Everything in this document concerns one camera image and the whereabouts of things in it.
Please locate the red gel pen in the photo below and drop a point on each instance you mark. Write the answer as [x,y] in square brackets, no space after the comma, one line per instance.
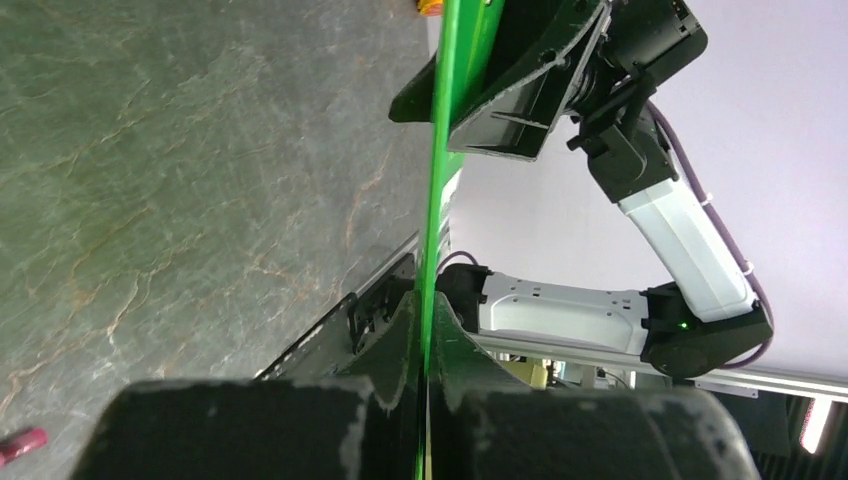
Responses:
[21,443]

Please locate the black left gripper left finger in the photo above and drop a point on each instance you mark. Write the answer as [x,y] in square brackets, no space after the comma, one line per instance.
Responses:
[364,422]

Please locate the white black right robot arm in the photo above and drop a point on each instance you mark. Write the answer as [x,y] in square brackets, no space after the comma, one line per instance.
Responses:
[571,214]

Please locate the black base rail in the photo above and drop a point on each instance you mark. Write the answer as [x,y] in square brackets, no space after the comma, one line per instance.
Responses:
[335,339]

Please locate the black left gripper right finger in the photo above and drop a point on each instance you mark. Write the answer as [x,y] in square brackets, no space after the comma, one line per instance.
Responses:
[488,424]

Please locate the green clip file folder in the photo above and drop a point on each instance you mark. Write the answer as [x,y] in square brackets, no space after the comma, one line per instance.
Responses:
[467,36]

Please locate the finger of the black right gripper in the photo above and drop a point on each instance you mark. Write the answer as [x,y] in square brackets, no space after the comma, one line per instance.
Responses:
[414,102]

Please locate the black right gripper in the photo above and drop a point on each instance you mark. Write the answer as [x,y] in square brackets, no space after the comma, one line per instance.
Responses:
[592,55]

